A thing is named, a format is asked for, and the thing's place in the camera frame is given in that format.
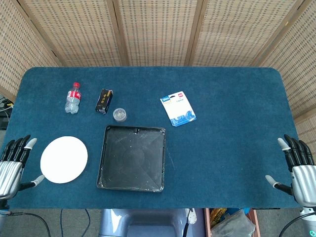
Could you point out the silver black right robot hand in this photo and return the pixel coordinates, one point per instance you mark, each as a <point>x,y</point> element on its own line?
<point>304,180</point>

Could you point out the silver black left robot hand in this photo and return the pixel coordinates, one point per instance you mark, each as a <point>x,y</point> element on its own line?
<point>10,172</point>

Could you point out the white round plate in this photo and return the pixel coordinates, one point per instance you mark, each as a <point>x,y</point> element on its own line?
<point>63,160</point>

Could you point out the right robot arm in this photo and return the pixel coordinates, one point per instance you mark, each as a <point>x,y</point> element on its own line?
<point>309,222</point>

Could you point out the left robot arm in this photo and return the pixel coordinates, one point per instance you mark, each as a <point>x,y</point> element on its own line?
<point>2,218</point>

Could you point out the black square tray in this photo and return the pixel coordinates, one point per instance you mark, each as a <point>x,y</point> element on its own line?
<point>132,160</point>

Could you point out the grey plastic bag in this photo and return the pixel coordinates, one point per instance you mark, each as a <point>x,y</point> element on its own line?
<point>234,224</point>

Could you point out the blue carpet table cloth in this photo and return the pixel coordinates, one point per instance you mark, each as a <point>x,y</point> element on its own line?
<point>222,160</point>

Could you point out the clear bottle with red label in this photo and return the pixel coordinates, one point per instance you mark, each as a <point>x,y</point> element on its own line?
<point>72,100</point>

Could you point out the wooden crate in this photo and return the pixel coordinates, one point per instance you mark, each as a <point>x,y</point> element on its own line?
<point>207,222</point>

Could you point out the black rectangular box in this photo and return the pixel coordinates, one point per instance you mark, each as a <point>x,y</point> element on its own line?
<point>104,101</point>

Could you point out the woven wood screen panel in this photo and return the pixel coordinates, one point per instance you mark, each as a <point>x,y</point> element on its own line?
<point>301,61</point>
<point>17,44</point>
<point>158,32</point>
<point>234,32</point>
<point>79,32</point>

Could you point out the small clear round jar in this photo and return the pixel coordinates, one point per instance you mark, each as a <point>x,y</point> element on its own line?
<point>120,115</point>

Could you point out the blue white blister package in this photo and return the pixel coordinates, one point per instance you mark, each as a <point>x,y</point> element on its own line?
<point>178,108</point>

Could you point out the grey robot torso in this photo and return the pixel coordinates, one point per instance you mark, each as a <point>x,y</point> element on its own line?
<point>148,224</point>

